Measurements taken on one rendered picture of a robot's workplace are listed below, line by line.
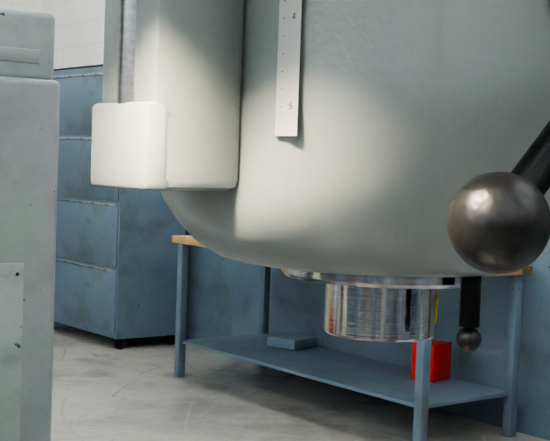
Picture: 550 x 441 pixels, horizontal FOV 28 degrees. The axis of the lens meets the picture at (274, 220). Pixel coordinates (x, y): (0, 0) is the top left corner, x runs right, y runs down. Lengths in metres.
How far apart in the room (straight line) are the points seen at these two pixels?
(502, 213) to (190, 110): 0.12
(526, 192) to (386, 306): 0.14
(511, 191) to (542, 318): 5.45
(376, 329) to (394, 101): 0.12
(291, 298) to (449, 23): 6.85
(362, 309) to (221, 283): 7.37
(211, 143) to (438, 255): 0.09
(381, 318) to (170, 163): 0.12
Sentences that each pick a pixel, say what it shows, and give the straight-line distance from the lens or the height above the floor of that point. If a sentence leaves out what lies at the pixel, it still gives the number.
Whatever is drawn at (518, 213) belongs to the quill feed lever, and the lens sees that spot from 0.31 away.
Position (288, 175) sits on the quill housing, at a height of 1.35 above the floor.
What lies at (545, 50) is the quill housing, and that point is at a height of 1.39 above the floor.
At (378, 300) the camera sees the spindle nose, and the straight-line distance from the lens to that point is 0.45.
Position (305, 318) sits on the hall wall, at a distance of 7.09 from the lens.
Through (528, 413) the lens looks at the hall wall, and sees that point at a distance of 5.88.
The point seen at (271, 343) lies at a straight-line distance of 6.73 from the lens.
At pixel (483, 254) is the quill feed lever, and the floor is 1.33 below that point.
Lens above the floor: 1.35
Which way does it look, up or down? 3 degrees down
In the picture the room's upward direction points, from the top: 2 degrees clockwise
